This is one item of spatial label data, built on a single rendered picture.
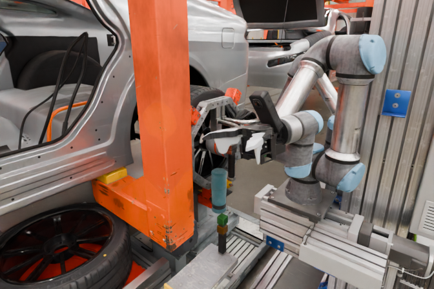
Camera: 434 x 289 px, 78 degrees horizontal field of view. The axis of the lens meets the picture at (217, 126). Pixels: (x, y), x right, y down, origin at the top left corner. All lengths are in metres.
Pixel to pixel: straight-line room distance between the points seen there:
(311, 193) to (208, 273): 0.58
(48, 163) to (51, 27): 2.06
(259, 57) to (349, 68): 3.19
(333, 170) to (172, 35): 0.76
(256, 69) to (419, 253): 3.32
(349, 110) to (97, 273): 1.20
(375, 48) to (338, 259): 0.70
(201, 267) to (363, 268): 0.68
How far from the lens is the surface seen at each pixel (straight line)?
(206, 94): 1.58
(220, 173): 1.51
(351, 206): 1.33
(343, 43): 0.96
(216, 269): 1.38
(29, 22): 3.23
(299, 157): 0.79
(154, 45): 1.02
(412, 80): 1.14
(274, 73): 4.02
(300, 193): 1.15
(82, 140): 1.51
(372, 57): 0.92
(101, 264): 1.42
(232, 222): 2.11
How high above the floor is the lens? 1.44
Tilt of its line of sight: 18 degrees down
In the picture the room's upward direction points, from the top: straight up
